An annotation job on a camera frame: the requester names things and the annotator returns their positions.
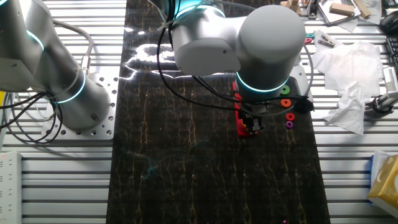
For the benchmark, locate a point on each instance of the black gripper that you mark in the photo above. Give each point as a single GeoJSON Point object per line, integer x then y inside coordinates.
{"type": "Point", "coordinates": [252, 112]}

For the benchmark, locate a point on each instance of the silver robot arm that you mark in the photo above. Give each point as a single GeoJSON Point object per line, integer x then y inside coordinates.
{"type": "Point", "coordinates": [270, 46]}

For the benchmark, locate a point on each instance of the red Hanoi base with pegs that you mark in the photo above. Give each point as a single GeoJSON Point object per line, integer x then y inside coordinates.
{"type": "Point", "coordinates": [245, 134]}

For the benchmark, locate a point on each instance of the notched wooden block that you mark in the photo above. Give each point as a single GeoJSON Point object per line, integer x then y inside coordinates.
{"type": "Point", "coordinates": [292, 7]}

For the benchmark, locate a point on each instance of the plain wooden block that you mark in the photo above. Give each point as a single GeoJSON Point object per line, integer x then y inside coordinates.
{"type": "Point", "coordinates": [342, 9]}
{"type": "Point", "coordinates": [362, 8]}

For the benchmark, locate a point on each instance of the black marble pattern mat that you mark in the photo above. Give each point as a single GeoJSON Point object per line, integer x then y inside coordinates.
{"type": "Point", "coordinates": [186, 171]}

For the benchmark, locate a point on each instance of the small crumpled white tissue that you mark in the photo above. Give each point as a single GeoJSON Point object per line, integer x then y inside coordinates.
{"type": "Point", "coordinates": [351, 109]}

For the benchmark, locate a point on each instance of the pink plastic clip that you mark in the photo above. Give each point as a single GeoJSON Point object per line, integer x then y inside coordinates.
{"type": "Point", "coordinates": [308, 40]}

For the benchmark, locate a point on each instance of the teal plastic clip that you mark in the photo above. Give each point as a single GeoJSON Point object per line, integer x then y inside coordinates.
{"type": "Point", "coordinates": [310, 35]}

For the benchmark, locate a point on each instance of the metal spring clip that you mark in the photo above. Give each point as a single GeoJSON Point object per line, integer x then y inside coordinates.
{"type": "Point", "coordinates": [326, 41]}

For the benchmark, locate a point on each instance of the large crumpled white tissue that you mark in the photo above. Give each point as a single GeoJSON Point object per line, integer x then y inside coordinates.
{"type": "Point", "coordinates": [348, 62]}

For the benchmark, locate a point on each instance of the blue tissue pack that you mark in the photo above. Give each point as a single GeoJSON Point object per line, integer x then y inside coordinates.
{"type": "Point", "coordinates": [371, 174]}

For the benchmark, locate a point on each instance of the metal tray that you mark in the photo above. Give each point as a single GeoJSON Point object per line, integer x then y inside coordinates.
{"type": "Point", "coordinates": [329, 18]}

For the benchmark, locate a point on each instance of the gold tissue box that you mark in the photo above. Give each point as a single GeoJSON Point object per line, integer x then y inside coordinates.
{"type": "Point", "coordinates": [385, 183]}

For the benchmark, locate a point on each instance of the black keyboard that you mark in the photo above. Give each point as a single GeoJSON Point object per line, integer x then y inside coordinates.
{"type": "Point", "coordinates": [393, 49]}

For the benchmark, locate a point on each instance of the white paper sheet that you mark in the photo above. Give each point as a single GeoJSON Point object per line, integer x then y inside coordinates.
{"type": "Point", "coordinates": [374, 12]}

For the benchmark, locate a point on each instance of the black computer mouse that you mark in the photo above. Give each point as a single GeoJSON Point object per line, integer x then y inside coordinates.
{"type": "Point", "coordinates": [390, 23]}

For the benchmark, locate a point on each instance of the white power strip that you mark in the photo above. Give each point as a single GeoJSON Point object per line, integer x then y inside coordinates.
{"type": "Point", "coordinates": [11, 186]}

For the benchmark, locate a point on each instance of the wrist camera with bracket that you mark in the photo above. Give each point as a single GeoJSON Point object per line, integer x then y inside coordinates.
{"type": "Point", "coordinates": [303, 107]}

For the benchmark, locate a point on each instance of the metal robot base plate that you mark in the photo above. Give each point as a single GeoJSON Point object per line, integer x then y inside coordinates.
{"type": "Point", "coordinates": [112, 105]}

